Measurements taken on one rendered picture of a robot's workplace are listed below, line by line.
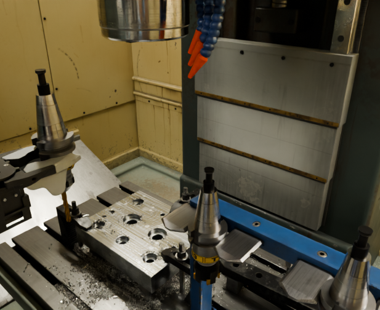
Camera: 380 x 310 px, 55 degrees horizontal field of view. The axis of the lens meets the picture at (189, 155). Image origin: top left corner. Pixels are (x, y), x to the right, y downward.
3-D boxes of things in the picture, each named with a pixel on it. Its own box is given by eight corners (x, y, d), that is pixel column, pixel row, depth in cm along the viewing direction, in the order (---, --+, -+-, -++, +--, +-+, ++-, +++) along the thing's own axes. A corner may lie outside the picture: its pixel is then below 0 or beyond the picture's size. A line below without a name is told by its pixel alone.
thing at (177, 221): (180, 237, 58) (179, 233, 57) (156, 224, 61) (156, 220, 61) (207, 217, 63) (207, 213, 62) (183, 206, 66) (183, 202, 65)
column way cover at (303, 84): (318, 235, 106) (352, 56, 84) (193, 182, 134) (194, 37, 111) (324, 227, 110) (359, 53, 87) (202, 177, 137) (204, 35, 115)
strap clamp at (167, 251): (201, 313, 82) (202, 262, 75) (159, 284, 90) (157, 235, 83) (210, 304, 84) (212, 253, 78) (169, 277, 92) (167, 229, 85)
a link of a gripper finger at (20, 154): (52, 166, 65) (8, 191, 58) (45, 136, 63) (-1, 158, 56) (64, 170, 64) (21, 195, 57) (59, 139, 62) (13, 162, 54)
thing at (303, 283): (311, 311, 45) (313, 307, 45) (273, 290, 48) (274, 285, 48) (333, 279, 50) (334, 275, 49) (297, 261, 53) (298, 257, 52)
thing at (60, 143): (82, 149, 58) (80, 135, 57) (46, 162, 54) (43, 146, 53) (63, 138, 62) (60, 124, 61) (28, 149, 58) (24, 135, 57)
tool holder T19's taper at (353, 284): (372, 294, 45) (385, 252, 42) (360, 317, 42) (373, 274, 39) (337, 277, 48) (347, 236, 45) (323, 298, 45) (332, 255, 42)
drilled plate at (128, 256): (151, 293, 82) (150, 277, 80) (77, 239, 99) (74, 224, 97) (214, 242, 97) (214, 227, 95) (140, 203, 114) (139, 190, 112)
